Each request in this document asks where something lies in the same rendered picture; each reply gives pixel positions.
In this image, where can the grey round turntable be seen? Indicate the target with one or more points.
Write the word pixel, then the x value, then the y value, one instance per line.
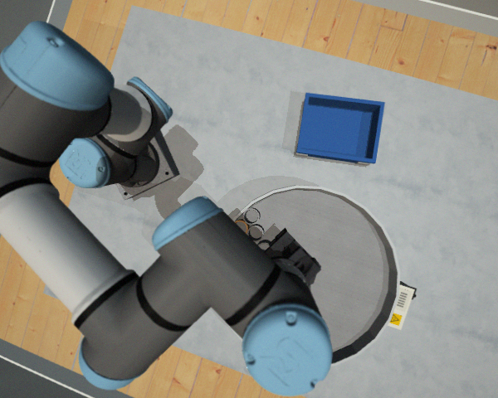
pixel 358 290

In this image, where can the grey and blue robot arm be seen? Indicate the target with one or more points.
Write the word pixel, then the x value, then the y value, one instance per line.
pixel 54 92

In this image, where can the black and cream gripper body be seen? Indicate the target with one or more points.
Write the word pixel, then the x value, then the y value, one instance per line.
pixel 285 245

